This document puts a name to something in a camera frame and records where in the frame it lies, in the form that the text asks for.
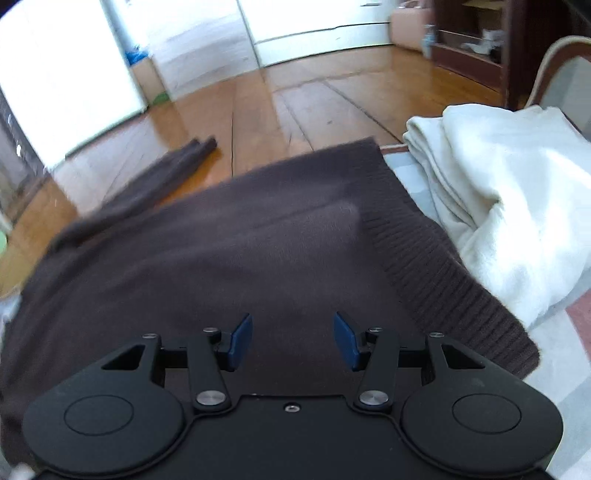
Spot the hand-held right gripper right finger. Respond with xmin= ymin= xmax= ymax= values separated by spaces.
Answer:
xmin=333 ymin=311 xmax=485 ymax=413

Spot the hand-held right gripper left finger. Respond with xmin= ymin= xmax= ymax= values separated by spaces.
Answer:
xmin=100 ymin=313 xmax=254 ymax=414

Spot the dark brown knit sweater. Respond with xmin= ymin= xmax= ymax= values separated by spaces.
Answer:
xmin=0 ymin=136 xmax=541 ymax=467

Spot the cream white garment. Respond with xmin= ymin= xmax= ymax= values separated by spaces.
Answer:
xmin=403 ymin=104 xmax=591 ymax=328

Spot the checkered mat with brown border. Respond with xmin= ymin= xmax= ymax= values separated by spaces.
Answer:
xmin=0 ymin=36 xmax=591 ymax=480

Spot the cardboard box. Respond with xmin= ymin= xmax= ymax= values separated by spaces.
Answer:
xmin=131 ymin=58 xmax=169 ymax=104

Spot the dark wooden shelf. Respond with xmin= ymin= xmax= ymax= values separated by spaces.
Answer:
xmin=431 ymin=0 xmax=529 ymax=110

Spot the white cabinet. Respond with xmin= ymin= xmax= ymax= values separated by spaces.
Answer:
xmin=238 ymin=0 xmax=398 ymax=68

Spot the pink storage box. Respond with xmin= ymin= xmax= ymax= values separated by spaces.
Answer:
xmin=390 ymin=0 xmax=437 ymax=51

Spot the white item on shelf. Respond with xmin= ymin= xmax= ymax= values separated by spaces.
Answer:
xmin=464 ymin=28 xmax=505 ymax=56

